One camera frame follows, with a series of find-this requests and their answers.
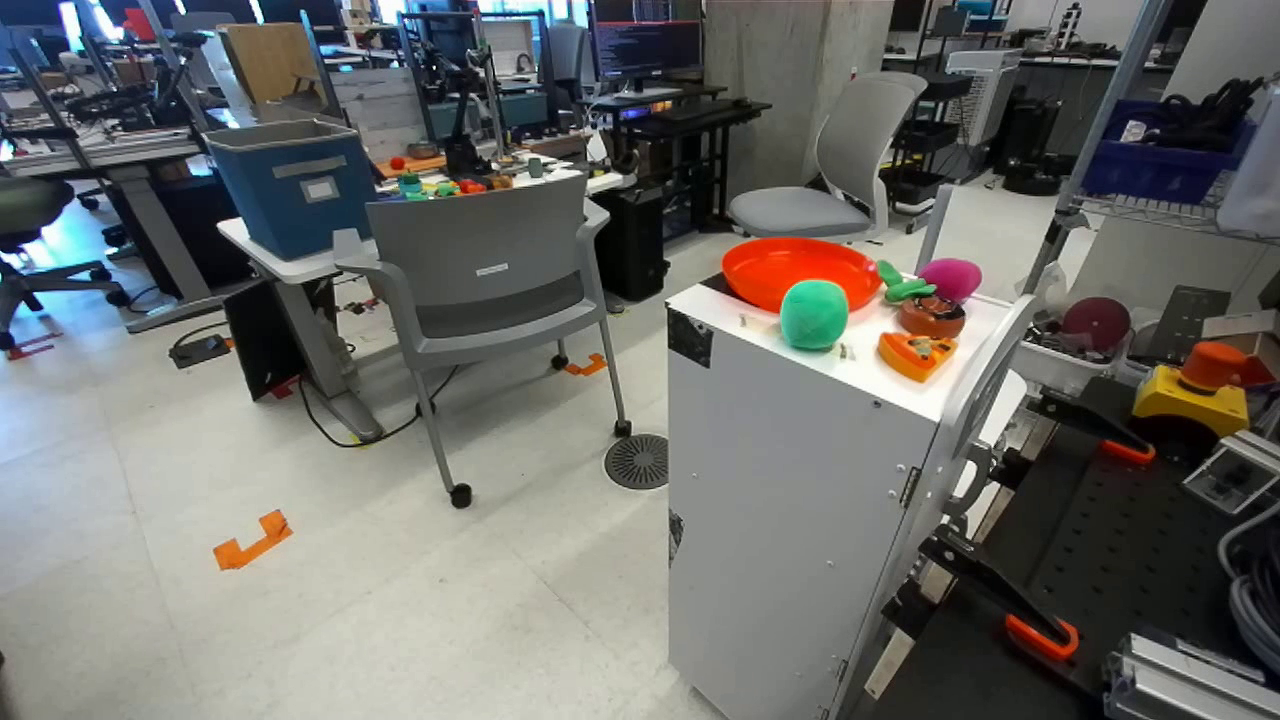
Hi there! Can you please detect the green plush ball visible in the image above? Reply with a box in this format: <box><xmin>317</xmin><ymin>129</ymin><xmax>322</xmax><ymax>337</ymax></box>
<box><xmin>774</xmin><ymin>275</ymin><xmax>850</xmax><ymax>358</ymax></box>

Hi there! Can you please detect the orange plastic plate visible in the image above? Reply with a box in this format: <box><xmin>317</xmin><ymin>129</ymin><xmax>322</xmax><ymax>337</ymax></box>
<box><xmin>719</xmin><ymin>238</ymin><xmax>882</xmax><ymax>322</ymax></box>

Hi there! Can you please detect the round gray floor base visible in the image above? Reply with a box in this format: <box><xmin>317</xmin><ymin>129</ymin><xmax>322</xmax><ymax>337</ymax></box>
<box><xmin>601</xmin><ymin>432</ymin><xmax>672</xmax><ymax>493</ymax></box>

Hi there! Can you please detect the black computer tower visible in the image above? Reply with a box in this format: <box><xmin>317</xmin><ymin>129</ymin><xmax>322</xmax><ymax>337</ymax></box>
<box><xmin>593</xmin><ymin>179</ymin><xmax>672</xmax><ymax>304</ymax></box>

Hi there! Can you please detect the gray plastic rolling chair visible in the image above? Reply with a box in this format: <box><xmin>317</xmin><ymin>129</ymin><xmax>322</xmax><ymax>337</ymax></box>
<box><xmin>328</xmin><ymin>174</ymin><xmax>635</xmax><ymax>513</ymax></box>

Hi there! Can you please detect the white toy kitchen unit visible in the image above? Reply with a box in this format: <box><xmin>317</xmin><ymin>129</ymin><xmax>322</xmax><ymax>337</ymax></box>
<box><xmin>664</xmin><ymin>179</ymin><xmax>1077</xmax><ymax>720</ymax></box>

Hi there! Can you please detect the black desk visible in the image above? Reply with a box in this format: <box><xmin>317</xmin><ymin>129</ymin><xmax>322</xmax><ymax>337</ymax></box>
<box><xmin>584</xmin><ymin>83</ymin><xmax>773</xmax><ymax>245</ymax></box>

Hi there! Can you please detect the orange toy pizza slice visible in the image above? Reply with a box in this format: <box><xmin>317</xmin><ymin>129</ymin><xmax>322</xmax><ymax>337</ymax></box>
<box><xmin>872</xmin><ymin>328</ymin><xmax>960</xmax><ymax>390</ymax></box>

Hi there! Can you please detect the brown toy donut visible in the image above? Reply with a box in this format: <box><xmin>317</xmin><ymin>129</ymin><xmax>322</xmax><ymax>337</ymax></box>
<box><xmin>891</xmin><ymin>291</ymin><xmax>968</xmax><ymax>346</ymax></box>

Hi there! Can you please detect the black computer monitor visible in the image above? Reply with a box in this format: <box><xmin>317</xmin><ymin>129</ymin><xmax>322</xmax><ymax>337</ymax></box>
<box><xmin>593</xmin><ymin>0</ymin><xmax>708</xmax><ymax>91</ymax></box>

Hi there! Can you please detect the magenta plush radish toy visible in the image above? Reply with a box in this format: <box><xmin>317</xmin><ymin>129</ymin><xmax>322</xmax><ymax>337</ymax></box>
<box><xmin>874</xmin><ymin>258</ymin><xmax>989</xmax><ymax>307</ymax></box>

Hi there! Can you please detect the white mesh office chair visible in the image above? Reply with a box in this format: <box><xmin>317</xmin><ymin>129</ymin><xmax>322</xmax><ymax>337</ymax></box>
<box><xmin>722</xmin><ymin>70</ymin><xmax>933</xmax><ymax>240</ymax></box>

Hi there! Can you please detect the blue storage bin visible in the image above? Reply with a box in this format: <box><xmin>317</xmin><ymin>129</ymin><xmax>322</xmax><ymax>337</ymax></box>
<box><xmin>201</xmin><ymin>118</ymin><xmax>378</xmax><ymax>265</ymax></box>

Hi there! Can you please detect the black power adapter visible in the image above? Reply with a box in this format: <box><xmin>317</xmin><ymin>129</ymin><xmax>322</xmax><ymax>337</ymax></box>
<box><xmin>168</xmin><ymin>328</ymin><xmax>239</xmax><ymax>374</ymax></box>

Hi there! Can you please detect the brown cardboard box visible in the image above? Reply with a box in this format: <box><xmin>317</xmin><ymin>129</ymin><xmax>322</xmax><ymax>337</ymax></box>
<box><xmin>216</xmin><ymin>19</ymin><xmax>330</xmax><ymax>119</ymax></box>

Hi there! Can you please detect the black perforated breadboard table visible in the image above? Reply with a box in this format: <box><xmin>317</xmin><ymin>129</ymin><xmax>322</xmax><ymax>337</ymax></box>
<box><xmin>850</xmin><ymin>374</ymin><xmax>1280</xmax><ymax>720</ymax></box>

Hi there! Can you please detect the yellow emergency stop button box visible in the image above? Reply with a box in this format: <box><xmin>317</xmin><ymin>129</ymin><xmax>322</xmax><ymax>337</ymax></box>
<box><xmin>1128</xmin><ymin>341</ymin><xmax>1271</xmax><ymax>441</ymax></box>

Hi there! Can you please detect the blue plastic crate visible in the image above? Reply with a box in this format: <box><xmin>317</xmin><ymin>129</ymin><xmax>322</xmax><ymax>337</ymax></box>
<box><xmin>1078</xmin><ymin>98</ymin><xmax>1260</xmax><ymax>209</ymax></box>

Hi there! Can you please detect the gray metal shelf rack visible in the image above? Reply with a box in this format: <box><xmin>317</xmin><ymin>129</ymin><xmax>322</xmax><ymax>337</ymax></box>
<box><xmin>1018</xmin><ymin>0</ymin><xmax>1280</xmax><ymax>325</ymax></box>

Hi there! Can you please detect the gray desk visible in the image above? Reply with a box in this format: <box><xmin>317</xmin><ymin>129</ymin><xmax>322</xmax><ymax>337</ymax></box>
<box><xmin>0</xmin><ymin>123</ymin><xmax>255</xmax><ymax>337</ymax></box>

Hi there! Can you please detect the black office chair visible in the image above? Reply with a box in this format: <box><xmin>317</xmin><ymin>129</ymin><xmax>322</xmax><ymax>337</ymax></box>
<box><xmin>0</xmin><ymin>174</ymin><xmax>135</xmax><ymax>362</ymax></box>

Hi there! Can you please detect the black clamp orange handle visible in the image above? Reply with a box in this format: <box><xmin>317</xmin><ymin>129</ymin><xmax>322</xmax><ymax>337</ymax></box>
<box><xmin>916</xmin><ymin>524</ymin><xmax>1084</xmax><ymax>673</ymax></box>
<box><xmin>1022</xmin><ymin>386</ymin><xmax>1158</xmax><ymax>474</ymax></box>

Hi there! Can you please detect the black coiled cable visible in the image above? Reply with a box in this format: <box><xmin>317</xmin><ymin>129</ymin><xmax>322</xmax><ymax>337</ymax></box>
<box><xmin>1214</xmin><ymin>501</ymin><xmax>1280</xmax><ymax>661</ymax></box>

